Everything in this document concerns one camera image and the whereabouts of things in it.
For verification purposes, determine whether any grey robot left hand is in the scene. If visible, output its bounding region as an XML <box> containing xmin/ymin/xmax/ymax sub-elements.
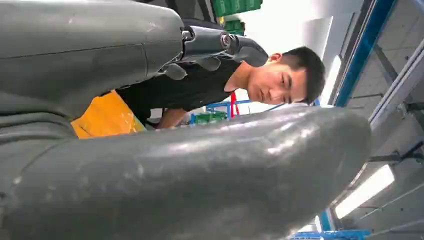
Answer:
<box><xmin>0</xmin><ymin>0</ymin><xmax>373</xmax><ymax>240</ymax></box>

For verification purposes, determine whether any ribbed grey left arm sleeve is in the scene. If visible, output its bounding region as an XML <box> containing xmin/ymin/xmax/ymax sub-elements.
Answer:
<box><xmin>0</xmin><ymin>92</ymin><xmax>78</xmax><ymax>147</ymax></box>

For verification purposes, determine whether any small green plastic crate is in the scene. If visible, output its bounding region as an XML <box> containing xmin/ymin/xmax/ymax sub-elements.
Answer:
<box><xmin>223</xmin><ymin>19</ymin><xmax>246</xmax><ymax>37</ymax></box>

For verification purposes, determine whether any large green plastic crate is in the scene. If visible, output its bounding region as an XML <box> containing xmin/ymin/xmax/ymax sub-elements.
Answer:
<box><xmin>210</xmin><ymin>0</ymin><xmax>264</xmax><ymax>18</ymax></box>

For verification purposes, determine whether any red pole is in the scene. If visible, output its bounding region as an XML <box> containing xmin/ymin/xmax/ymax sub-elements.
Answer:
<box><xmin>229</xmin><ymin>91</ymin><xmax>240</xmax><ymax>119</ymax></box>

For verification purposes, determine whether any person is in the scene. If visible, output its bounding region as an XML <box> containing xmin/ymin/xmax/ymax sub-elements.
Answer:
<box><xmin>115</xmin><ymin>46</ymin><xmax>327</xmax><ymax>131</ymax></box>

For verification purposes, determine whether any blue ceiling beam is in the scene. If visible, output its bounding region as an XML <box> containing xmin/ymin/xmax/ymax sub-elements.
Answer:
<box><xmin>332</xmin><ymin>0</ymin><xmax>397</xmax><ymax>108</ymax></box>

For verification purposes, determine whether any blue metal rack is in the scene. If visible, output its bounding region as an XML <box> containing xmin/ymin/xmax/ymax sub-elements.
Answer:
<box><xmin>290</xmin><ymin>208</ymin><xmax>371</xmax><ymax>240</ymax></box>

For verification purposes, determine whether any long ceiling light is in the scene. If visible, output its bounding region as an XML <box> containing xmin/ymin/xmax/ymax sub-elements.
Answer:
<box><xmin>334</xmin><ymin>164</ymin><xmax>396</xmax><ymax>220</ymax></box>

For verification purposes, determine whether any blue metal frame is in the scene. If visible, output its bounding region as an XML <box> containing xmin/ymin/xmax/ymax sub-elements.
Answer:
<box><xmin>188</xmin><ymin>98</ymin><xmax>286</xmax><ymax>126</ymax></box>

